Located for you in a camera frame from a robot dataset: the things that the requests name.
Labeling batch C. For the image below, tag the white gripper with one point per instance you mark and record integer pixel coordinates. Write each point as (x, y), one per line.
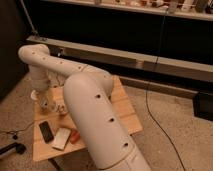
(37, 96)

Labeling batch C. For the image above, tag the clear plastic bottle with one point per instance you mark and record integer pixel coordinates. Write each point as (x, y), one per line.
(60, 107)

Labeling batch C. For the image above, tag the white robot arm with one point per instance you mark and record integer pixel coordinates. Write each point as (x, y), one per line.
(86, 94)

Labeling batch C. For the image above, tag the black smartphone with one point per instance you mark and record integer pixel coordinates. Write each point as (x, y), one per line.
(46, 131)

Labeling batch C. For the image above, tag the wooden board table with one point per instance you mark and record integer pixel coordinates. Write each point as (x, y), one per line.
(43, 151)

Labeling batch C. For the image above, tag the white rectangular box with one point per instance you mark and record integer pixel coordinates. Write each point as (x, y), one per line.
(61, 138)

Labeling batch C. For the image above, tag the red orange cylindrical object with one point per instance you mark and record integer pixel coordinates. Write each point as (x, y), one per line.
(75, 136)

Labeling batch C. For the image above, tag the black tool on floor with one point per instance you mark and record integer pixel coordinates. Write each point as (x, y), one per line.
(15, 147)

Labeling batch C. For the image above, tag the long metal shelf beam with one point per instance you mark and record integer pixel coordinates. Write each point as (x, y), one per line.
(172, 67)

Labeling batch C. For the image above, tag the black box at right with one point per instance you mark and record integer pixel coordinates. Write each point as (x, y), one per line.
(203, 106)

